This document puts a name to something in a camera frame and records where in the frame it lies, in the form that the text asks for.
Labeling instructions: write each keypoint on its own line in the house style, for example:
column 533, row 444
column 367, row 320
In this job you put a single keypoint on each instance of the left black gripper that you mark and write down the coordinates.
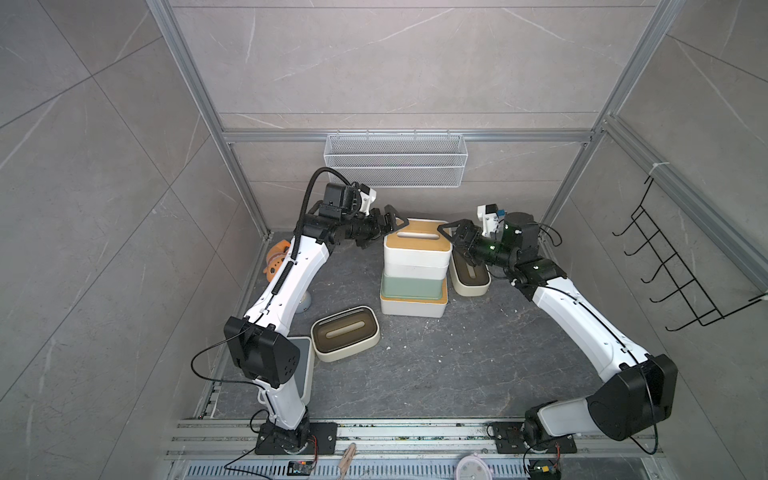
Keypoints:
column 387, row 222

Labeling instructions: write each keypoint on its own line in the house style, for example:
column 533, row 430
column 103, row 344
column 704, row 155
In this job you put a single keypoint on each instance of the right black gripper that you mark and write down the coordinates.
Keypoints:
column 466, row 231

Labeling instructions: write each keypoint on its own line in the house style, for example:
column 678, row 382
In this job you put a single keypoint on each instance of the small bamboo lid tissue box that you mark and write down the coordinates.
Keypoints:
column 396, row 270

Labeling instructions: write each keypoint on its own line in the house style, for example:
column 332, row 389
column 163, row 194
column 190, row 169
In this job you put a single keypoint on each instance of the green tissue box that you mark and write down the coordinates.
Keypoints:
column 406, row 288

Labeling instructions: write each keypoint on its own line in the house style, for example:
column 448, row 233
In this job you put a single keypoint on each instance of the large bamboo lid tissue box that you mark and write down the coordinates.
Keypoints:
column 397, row 306

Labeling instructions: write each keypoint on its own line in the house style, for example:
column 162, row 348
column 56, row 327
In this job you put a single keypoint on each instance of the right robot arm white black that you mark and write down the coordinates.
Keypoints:
column 638, row 388

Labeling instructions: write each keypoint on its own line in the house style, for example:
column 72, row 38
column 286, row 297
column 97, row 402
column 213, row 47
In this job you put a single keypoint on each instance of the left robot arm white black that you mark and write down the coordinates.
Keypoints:
column 258, row 342

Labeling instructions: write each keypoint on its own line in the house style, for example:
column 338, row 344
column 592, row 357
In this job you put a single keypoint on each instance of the grey lid white tissue box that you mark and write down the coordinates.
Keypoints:
column 305, row 370

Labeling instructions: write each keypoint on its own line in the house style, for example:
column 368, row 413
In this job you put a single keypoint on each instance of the cream box dark lid back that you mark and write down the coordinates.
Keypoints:
column 468, row 280

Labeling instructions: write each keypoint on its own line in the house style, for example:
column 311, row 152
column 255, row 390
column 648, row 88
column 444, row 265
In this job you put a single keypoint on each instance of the cream box dark lid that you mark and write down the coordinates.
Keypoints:
column 346, row 333
column 468, row 280

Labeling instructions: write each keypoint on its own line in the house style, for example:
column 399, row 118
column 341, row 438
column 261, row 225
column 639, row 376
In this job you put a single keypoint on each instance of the small grey alarm clock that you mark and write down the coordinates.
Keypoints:
column 304, row 303

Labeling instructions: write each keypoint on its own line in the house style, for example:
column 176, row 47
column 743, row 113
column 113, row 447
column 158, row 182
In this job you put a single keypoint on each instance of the orange plush toy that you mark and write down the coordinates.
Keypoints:
column 274, row 258

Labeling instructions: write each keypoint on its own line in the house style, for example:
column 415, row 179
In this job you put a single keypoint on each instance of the cream box dark lid left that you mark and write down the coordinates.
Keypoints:
column 346, row 333

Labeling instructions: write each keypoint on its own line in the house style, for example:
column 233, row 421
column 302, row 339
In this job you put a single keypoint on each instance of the pink round object front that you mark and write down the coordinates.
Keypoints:
column 472, row 467

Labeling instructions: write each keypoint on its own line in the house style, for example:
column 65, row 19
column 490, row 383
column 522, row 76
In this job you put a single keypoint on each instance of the small circuit board front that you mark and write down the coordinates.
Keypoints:
column 300, row 468

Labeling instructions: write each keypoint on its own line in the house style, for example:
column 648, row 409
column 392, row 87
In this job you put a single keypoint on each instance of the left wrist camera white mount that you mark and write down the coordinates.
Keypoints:
column 367, row 197

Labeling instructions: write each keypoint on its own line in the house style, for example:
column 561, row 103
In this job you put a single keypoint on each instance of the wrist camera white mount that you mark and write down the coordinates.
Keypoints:
column 492, row 220
column 367, row 197

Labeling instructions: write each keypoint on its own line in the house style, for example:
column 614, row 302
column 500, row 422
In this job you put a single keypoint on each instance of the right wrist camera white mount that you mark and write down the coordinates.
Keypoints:
column 492, row 220

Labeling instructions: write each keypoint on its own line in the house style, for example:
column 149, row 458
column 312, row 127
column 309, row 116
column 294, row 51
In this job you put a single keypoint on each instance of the white wire mesh basket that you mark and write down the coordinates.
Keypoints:
column 412, row 160

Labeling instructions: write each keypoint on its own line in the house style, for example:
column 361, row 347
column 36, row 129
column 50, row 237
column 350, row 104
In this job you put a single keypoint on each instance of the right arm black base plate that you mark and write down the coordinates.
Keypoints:
column 518, row 437

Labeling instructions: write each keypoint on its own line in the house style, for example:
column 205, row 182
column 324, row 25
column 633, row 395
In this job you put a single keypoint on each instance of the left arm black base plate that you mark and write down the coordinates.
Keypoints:
column 308, row 438

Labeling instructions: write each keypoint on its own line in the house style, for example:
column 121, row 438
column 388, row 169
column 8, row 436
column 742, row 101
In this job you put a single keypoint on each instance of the black wire hook rack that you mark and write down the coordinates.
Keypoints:
column 685, row 285

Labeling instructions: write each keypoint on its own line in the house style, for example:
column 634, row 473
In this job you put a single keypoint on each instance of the wooden brush handle front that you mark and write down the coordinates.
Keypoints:
column 346, row 461

